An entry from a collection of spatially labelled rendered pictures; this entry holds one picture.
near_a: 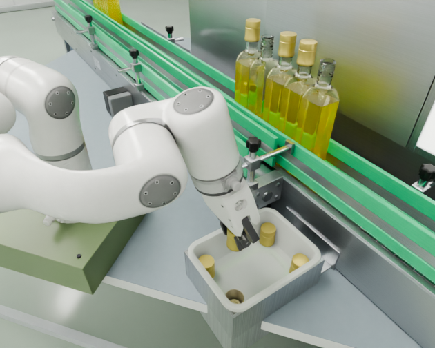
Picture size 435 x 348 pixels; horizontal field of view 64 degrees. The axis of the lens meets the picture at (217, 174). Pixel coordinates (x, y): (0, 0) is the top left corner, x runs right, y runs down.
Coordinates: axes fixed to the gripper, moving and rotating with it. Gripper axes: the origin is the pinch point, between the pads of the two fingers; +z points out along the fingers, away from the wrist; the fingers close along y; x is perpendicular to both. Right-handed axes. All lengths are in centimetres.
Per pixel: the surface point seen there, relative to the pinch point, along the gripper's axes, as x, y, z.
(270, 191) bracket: -14.6, 9.4, 10.0
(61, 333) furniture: 55, 47, 59
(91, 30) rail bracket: -14, 116, -1
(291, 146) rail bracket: -22.1, 9.8, 1.6
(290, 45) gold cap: -31.6, 18.6, -14.7
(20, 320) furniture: 66, 60, 57
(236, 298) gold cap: 6.0, -4.2, 12.2
